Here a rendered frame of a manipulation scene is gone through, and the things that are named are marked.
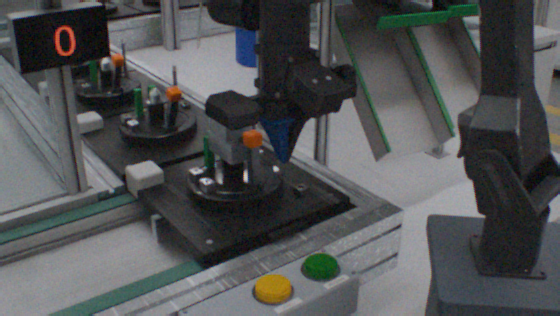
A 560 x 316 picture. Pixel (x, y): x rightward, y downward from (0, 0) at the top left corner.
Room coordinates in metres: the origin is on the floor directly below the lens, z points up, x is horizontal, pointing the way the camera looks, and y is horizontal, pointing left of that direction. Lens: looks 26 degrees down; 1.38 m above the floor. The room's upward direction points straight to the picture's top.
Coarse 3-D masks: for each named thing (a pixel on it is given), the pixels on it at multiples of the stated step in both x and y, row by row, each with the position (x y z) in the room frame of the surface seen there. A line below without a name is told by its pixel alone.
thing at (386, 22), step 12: (360, 0) 0.84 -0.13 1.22; (372, 0) 0.87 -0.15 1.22; (432, 0) 0.89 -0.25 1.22; (360, 12) 0.84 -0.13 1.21; (372, 12) 0.81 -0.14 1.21; (384, 12) 0.85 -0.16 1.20; (396, 12) 0.85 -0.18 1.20; (432, 12) 0.84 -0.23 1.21; (444, 12) 0.84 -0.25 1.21; (372, 24) 0.81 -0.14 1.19; (384, 24) 0.80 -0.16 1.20; (396, 24) 0.81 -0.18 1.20; (408, 24) 0.82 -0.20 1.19; (420, 24) 0.84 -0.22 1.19; (432, 24) 0.85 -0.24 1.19
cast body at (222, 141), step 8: (216, 128) 0.73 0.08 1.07; (224, 128) 0.71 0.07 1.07; (248, 128) 0.73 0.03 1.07; (208, 136) 0.75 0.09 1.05; (216, 136) 0.73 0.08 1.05; (224, 136) 0.72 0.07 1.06; (232, 136) 0.72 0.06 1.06; (240, 136) 0.73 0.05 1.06; (208, 144) 0.75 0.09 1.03; (216, 144) 0.73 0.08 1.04; (224, 144) 0.72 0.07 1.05; (232, 144) 0.71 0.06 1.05; (240, 144) 0.71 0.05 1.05; (216, 152) 0.73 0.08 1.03; (224, 152) 0.72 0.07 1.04; (232, 152) 0.70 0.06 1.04; (240, 152) 0.71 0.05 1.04; (232, 160) 0.70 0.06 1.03; (240, 160) 0.71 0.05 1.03
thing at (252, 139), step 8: (248, 136) 0.69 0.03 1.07; (256, 136) 0.69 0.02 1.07; (248, 144) 0.69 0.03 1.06; (256, 144) 0.69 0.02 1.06; (248, 152) 0.69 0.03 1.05; (256, 152) 0.69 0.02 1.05; (248, 160) 0.69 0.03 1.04; (256, 160) 0.69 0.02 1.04; (248, 168) 0.69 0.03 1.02; (256, 168) 0.69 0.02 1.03; (248, 176) 0.70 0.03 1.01; (256, 176) 0.69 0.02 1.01; (256, 184) 0.69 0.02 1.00
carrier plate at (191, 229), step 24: (168, 168) 0.80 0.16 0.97; (288, 168) 0.80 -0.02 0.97; (144, 192) 0.72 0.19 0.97; (168, 192) 0.72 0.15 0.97; (288, 192) 0.73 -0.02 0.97; (312, 192) 0.73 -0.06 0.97; (336, 192) 0.73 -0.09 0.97; (168, 216) 0.66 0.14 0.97; (192, 216) 0.66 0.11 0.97; (216, 216) 0.66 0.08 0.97; (240, 216) 0.66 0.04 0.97; (264, 216) 0.66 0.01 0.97; (288, 216) 0.66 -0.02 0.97; (312, 216) 0.67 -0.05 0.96; (192, 240) 0.60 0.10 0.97; (216, 240) 0.60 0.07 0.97; (240, 240) 0.60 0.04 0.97; (264, 240) 0.62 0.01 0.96
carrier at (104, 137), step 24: (96, 120) 0.96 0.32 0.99; (120, 120) 0.95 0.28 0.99; (144, 120) 0.95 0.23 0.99; (192, 120) 0.95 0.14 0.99; (96, 144) 0.89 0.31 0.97; (120, 144) 0.89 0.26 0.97; (144, 144) 0.88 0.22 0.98; (168, 144) 0.88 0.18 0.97; (192, 144) 0.89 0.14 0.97; (120, 168) 0.80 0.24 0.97
